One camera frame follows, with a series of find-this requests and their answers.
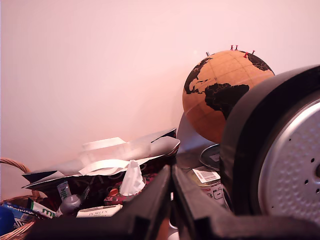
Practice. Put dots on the glass jar with barcode label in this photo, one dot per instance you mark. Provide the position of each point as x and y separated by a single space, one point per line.
207 183

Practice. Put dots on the dark red floral tissue box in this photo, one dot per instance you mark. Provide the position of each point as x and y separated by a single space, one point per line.
117 197

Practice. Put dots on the round silver metal lid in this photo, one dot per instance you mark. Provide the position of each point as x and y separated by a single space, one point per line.
208 155

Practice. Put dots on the long white cardboard box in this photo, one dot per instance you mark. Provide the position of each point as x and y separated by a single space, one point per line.
98 212

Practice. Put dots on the black and white paper bag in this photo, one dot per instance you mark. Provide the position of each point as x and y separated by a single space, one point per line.
155 145

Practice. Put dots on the grey plastic bottle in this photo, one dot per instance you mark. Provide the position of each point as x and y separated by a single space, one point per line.
70 203

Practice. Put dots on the clear tube with green letters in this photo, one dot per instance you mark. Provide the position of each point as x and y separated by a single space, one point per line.
62 191

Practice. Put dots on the white tube with green print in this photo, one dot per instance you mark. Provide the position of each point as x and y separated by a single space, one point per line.
41 208

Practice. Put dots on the cork globe with black continents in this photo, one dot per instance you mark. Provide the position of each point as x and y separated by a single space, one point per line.
225 70

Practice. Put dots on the blue and white pack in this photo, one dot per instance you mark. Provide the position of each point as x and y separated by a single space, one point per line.
15 215

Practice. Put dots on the brown wicker basket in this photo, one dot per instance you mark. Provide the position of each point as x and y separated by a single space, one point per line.
15 165

